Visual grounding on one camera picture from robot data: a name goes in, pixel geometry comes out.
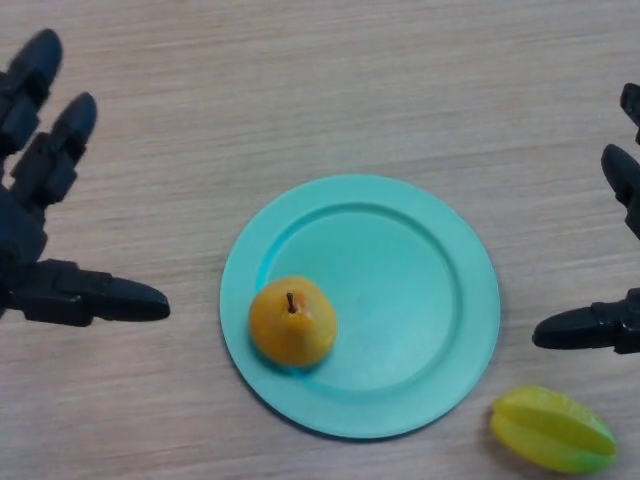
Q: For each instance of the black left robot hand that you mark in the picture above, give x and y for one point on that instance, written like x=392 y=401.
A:
x=25 y=220

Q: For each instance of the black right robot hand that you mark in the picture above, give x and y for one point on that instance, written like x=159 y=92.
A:
x=620 y=325

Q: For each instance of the yellow pear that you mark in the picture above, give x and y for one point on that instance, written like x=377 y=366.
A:
x=292 y=324

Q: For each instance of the green round plate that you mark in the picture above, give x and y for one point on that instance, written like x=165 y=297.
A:
x=365 y=307

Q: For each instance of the yellow-green starfruit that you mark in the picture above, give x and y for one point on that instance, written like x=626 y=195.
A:
x=554 y=430

